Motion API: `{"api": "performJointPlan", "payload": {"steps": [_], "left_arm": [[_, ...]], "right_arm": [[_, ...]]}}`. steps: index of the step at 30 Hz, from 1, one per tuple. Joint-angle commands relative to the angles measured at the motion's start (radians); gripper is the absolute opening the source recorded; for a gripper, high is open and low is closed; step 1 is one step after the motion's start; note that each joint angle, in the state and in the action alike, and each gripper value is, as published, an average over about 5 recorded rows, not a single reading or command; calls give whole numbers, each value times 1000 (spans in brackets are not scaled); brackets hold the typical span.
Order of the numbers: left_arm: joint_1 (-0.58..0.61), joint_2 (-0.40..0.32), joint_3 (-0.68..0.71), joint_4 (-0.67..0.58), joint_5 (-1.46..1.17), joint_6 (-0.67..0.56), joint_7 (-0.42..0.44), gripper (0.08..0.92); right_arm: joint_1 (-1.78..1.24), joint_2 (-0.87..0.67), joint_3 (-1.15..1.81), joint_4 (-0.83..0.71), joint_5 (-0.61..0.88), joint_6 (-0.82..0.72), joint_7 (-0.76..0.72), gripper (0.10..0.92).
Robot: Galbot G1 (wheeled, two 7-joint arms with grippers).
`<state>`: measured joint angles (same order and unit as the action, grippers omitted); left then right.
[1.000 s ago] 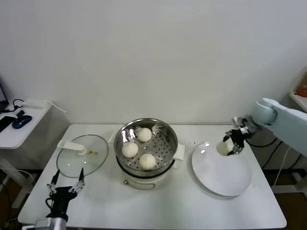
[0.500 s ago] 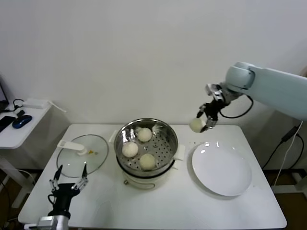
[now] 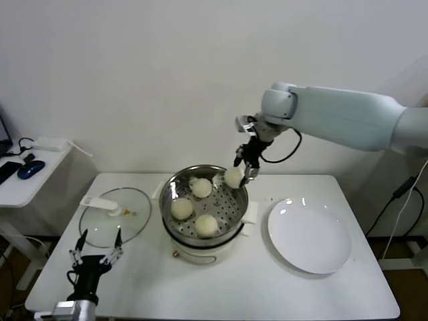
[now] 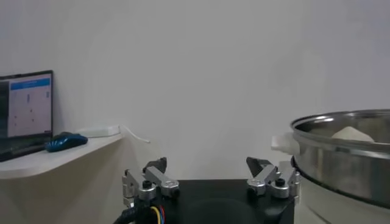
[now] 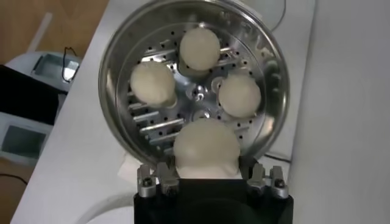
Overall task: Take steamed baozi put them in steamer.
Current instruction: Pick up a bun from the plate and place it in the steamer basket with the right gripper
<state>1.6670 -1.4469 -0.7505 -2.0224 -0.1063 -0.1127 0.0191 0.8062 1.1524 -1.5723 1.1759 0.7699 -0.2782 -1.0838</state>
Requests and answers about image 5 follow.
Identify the white and black robot body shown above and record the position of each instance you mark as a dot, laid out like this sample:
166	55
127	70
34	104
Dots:
27	97

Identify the white electric cooker base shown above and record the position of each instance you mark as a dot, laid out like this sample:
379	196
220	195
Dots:
128	170

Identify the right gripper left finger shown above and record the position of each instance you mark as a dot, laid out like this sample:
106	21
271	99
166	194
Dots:
146	182

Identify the stainless steel steamer basket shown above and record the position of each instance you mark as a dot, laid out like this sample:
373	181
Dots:
268	100

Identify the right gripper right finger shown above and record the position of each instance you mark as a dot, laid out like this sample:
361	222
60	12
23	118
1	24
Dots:
278	184

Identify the white steamed baozi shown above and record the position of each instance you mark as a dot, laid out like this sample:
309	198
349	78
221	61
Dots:
152	83
239	95
199	48
207	149

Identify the translucent white strip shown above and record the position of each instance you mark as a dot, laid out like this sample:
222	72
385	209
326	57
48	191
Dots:
39	32

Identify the white round plate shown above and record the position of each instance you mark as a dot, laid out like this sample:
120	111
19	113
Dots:
122	216

